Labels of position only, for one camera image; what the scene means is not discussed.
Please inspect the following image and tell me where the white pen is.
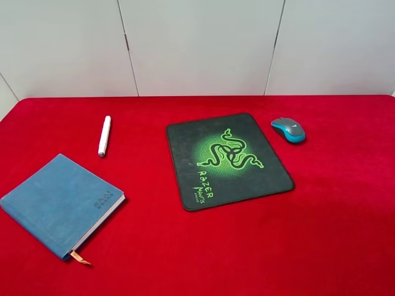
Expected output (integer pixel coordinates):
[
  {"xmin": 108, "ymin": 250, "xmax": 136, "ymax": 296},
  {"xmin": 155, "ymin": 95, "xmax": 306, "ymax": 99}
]
[{"xmin": 98, "ymin": 115, "xmax": 111, "ymax": 157}]

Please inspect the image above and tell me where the red velvet tablecloth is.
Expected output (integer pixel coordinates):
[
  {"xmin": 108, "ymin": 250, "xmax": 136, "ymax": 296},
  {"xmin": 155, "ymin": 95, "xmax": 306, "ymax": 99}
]
[{"xmin": 1, "ymin": 95, "xmax": 394, "ymax": 295}]

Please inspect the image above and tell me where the grey blue computer mouse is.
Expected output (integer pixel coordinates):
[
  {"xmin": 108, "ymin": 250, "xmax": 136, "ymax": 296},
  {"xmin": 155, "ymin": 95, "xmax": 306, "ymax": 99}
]
[{"xmin": 271, "ymin": 117, "xmax": 306, "ymax": 144}]

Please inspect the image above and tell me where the blue hardcover notebook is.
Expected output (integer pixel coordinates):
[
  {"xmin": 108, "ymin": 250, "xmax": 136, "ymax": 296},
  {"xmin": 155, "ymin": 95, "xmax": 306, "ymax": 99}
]
[{"xmin": 1, "ymin": 154, "xmax": 125, "ymax": 265}]

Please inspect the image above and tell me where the black green Razer mousepad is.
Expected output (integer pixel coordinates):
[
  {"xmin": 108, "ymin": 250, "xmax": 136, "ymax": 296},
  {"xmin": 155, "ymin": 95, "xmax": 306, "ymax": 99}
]
[{"xmin": 166, "ymin": 113, "xmax": 295, "ymax": 212}]

